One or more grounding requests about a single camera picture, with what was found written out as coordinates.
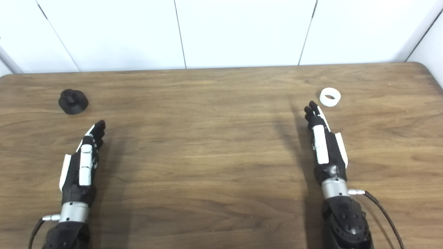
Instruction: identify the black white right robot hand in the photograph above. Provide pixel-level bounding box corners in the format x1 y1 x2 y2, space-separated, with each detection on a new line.
304 100 349 184

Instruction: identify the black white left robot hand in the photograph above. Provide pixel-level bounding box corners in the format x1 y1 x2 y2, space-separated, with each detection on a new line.
59 120 106 207

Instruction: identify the white plastic ring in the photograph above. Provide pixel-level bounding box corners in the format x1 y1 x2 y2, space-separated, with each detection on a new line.
319 87 342 107

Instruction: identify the round black plastic part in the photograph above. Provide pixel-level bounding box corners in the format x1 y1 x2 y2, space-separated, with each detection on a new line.
58 89 90 115

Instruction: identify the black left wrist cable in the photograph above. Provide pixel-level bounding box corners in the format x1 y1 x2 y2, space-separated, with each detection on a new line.
28 214 61 249

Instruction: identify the grey wall corner post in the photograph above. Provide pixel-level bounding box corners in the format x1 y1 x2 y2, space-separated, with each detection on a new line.
0 44 23 74

